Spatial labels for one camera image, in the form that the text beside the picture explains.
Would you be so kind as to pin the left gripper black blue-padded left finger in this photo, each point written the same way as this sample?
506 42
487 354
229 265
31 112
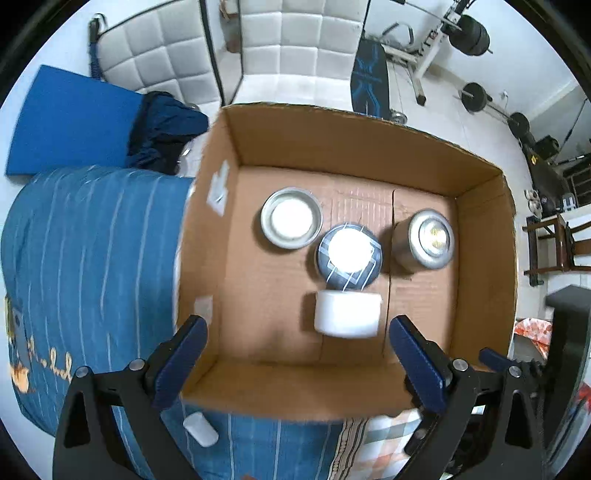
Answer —
88 443

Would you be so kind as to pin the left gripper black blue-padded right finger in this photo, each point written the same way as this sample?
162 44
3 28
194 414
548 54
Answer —
475 424

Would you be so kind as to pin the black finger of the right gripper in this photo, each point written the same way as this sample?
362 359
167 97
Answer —
502 364

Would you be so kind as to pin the small white rectangular case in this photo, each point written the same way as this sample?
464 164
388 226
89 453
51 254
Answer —
200 430

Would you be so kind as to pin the silver tin with white lid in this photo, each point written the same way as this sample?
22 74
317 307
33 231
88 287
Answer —
291 218

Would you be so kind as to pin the orange white patterned cloth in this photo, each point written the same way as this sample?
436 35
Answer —
537 330

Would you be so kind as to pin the brown wooden chair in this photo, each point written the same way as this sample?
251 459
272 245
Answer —
552 248

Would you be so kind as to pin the white round jar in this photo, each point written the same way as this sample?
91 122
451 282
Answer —
347 314

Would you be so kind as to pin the silver metal can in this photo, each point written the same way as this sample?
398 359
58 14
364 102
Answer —
423 241

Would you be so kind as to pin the dark round patterned tin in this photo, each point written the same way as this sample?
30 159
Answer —
349 257

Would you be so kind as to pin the black exercise machine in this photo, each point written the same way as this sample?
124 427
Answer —
551 182

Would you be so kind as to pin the blue striped bed cover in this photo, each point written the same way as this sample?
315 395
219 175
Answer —
88 259

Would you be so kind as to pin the printed cardboard box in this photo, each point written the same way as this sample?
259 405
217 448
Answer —
263 355

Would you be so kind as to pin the barbell on floor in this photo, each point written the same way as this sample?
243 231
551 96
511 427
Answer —
475 99

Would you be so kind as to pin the black blue bench pad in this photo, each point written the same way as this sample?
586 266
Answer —
370 81

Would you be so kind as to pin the white weight bench rack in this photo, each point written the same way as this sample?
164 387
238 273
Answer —
417 58

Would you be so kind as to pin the blue foam mat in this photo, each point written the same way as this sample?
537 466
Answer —
70 120

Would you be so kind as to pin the dark blue crumpled cloth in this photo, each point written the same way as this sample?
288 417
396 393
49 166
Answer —
161 129

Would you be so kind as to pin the barbell on rack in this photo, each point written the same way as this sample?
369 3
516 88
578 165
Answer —
465 33

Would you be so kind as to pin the right white quilted chair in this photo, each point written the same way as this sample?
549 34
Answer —
299 52

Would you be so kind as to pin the white quilted chair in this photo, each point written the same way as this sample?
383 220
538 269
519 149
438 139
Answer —
162 49
299 52

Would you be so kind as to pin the left white quilted chair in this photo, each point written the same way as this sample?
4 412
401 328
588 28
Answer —
162 49

